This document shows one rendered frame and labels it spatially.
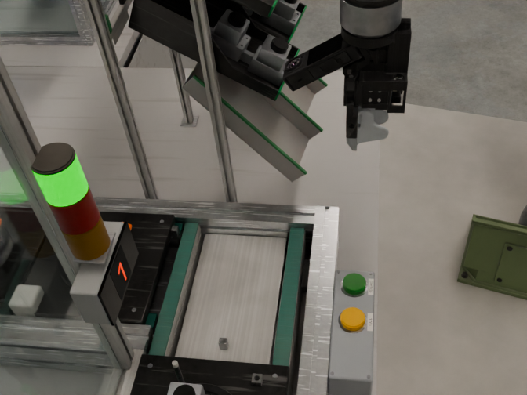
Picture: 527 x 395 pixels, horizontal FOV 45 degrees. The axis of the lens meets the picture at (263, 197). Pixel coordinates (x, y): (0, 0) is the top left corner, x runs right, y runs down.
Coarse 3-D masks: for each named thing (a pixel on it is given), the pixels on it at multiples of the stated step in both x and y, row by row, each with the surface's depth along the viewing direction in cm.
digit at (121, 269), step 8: (120, 248) 84; (120, 256) 84; (120, 264) 84; (128, 264) 87; (112, 272) 81; (120, 272) 84; (128, 272) 87; (120, 280) 84; (128, 280) 87; (120, 288) 84; (120, 296) 84
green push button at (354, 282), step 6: (348, 276) 109; (354, 276) 109; (360, 276) 109; (348, 282) 108; (354, 282) 108; (360, 282) 108; (348, 288) 108; (354, 288) 108; (360, 288) 107; (354, 294) 108
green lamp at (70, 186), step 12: (72, 168) 69; (48, 180) 69; (60, 180) 69; (72, 180) 70; (84, 180) 72; (48, 192) 70; (60, 192) 70; (72, 192) 71; (84, 192) 72; (60, 204) 71; (72, 204) 72
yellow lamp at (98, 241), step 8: (96, 224) 76; (88, 232) 76; (96, 232) 77; (104, 232) 79; (72, 240) 76; (80, 240) 76; (88, 240) 76; (96, 240) 77; (104, 240) 79; (72, 248) 78; (80, 248) 77; (88, 248) 77; (96, 248) 78; (104, 248) 79; (80, 256) 78; (88, 256) 78; (96, 256) 79
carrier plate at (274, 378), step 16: (144, 368) 101; (160, 368) 100; (192, 368) 100; (208, 368) 100; (224, 368) 99; (240, 368) 99; (256, 368) 99; (272, 368) 99; (288, 368) 99; (144, 384) 99; (160, 384) 98; (224, 384) 98; (240, 384) 97; (272, 384) 97; (288, 384) 99
